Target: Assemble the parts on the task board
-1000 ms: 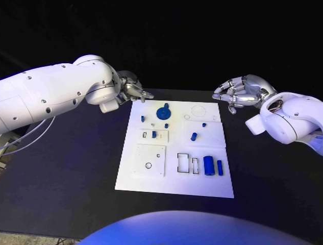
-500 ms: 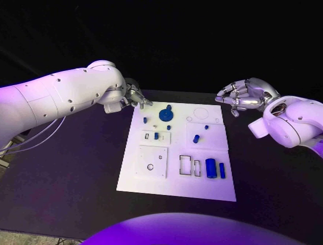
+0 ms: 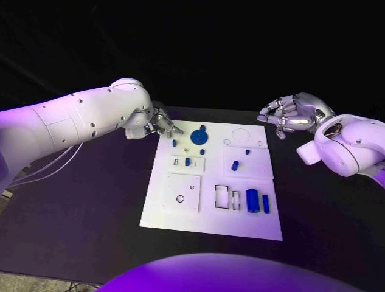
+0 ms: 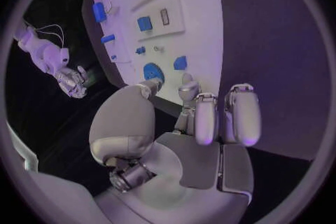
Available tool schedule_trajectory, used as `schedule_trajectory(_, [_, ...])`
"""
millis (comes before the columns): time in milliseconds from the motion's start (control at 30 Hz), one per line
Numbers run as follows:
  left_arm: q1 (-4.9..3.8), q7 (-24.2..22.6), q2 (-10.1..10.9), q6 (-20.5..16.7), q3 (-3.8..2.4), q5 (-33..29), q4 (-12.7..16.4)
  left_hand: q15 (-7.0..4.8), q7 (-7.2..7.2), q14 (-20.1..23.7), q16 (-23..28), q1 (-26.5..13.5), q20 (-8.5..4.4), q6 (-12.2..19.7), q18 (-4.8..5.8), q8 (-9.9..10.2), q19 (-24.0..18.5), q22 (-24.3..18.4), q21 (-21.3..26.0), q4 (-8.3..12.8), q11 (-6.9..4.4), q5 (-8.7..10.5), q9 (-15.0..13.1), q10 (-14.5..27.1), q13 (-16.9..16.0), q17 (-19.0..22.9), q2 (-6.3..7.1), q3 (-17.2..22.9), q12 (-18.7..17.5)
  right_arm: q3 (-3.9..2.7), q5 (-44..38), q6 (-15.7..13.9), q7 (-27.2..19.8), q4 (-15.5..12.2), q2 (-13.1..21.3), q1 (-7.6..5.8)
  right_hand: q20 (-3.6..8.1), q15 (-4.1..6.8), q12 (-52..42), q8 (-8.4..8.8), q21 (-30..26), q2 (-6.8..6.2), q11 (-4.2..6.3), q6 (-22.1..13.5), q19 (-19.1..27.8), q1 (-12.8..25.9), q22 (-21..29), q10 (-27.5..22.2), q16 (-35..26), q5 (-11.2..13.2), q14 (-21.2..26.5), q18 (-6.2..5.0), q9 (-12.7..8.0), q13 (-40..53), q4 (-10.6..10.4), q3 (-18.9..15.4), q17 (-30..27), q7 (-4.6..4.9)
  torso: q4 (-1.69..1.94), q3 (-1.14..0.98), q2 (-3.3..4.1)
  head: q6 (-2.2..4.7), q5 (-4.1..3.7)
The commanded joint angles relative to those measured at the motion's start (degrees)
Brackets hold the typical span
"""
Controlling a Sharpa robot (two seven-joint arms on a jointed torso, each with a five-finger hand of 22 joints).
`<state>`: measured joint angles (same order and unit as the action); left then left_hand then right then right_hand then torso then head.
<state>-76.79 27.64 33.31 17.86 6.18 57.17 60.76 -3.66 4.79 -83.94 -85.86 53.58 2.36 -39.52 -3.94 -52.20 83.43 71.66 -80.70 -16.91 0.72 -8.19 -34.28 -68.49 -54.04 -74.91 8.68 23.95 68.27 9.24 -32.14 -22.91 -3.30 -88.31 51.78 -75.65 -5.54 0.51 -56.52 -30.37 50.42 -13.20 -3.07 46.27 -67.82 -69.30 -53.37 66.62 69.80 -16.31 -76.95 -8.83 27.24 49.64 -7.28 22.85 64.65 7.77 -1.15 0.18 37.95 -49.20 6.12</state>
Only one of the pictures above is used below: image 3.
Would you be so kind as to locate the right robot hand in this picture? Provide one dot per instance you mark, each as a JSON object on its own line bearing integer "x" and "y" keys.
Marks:
{"x": 298, "y": 111}

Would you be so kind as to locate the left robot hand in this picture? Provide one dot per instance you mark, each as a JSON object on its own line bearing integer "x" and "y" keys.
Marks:
{"x": 162, "y": 122}

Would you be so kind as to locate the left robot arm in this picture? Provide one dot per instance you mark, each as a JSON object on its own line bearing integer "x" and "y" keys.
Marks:
{"x": 64, "y": 118}

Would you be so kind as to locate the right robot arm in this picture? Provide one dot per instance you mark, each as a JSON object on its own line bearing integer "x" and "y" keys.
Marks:
{"x": 354, "y": 146}

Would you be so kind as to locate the white task board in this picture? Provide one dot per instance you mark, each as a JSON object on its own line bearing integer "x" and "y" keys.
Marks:
{"x": 213, "y": 182}

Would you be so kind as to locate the blue gear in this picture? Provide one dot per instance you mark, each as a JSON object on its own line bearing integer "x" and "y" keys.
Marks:
{"x": 200, "y": 136}

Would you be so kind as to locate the blue plug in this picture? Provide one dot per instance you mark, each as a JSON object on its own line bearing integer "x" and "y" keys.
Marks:
{"x": 188, "y": 161}

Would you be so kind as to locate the large blue cylinder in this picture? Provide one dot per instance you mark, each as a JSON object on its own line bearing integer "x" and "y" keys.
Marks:
{"x": 253, "y": 200}

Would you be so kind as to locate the thin blue cylinder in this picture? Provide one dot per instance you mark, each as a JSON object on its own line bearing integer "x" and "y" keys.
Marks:
{"x": 266, "y": 203}

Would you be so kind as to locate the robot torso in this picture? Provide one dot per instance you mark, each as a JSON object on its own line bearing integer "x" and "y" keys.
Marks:
{"x": 226, "y": 273}

